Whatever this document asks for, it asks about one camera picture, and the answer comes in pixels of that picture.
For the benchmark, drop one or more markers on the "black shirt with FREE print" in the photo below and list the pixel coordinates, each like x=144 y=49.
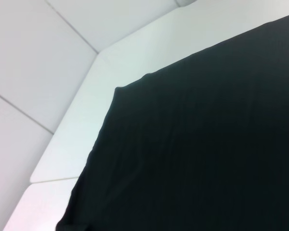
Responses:
x=195 y=132

